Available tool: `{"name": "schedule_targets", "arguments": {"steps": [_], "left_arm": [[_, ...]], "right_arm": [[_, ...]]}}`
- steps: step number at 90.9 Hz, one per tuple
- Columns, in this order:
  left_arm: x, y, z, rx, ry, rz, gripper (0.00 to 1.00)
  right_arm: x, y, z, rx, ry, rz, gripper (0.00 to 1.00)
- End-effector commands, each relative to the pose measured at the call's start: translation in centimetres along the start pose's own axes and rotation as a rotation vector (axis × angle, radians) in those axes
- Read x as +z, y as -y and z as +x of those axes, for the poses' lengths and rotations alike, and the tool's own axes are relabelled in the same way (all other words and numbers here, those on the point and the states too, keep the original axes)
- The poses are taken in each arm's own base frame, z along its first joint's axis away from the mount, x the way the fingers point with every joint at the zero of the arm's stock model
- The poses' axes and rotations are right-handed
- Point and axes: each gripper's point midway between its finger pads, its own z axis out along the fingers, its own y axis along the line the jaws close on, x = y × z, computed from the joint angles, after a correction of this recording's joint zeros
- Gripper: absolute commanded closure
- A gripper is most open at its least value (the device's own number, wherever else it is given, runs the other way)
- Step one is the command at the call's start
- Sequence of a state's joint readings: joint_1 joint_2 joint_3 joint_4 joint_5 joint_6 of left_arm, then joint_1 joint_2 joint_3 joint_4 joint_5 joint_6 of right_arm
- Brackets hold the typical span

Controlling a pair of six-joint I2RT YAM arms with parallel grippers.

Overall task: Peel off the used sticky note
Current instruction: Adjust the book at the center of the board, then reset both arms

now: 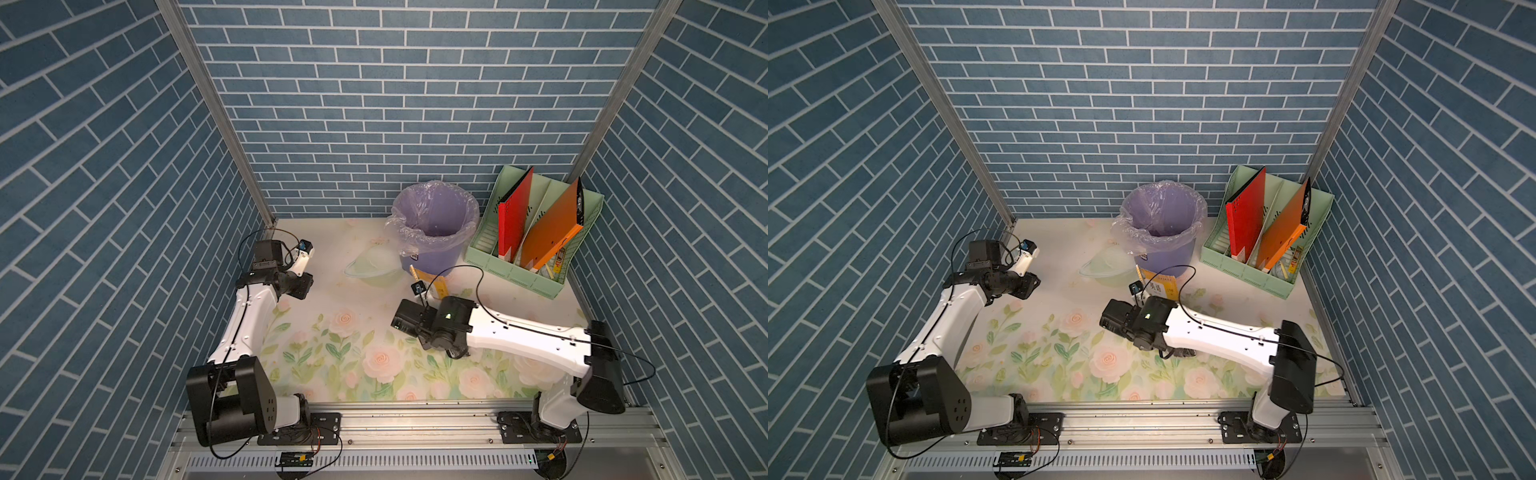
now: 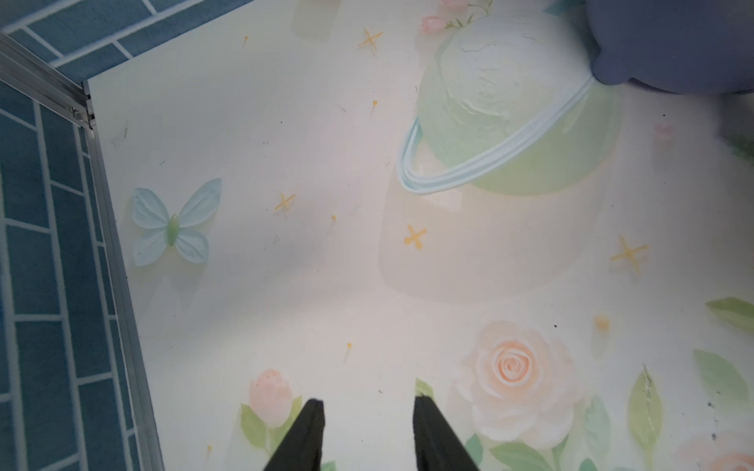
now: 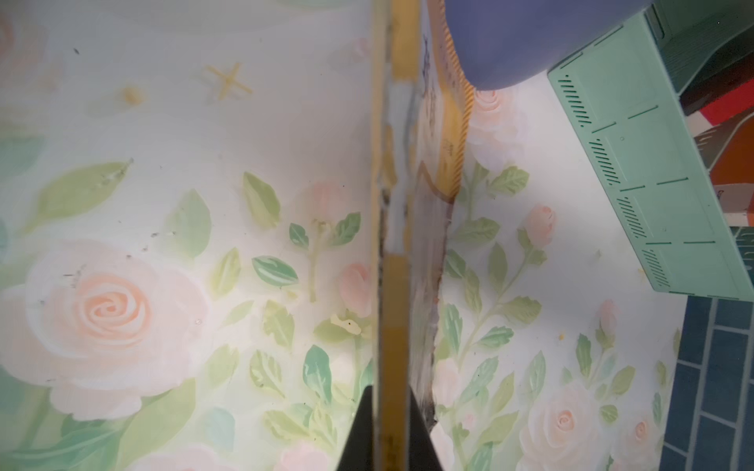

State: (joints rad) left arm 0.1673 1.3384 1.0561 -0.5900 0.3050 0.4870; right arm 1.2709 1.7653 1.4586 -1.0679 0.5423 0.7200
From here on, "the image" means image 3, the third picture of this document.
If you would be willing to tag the floral table mat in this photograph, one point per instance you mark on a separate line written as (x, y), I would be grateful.
(185, 255)

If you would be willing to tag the purple trash bin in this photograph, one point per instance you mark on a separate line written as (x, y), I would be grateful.
(501, 43)

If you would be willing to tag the green file organizer rack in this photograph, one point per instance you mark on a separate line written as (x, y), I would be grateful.
(622, 95)

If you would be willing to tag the red folder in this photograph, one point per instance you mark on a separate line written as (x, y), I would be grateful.
(720, 110)

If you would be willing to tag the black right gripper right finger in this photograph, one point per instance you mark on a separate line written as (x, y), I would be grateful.
(421, 452)

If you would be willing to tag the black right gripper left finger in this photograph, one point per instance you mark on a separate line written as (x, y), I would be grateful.
(357, 454)

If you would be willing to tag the English textbook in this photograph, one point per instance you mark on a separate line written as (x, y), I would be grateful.
(420, 108)

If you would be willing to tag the orange folder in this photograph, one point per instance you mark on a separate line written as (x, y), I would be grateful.
(728, 156)

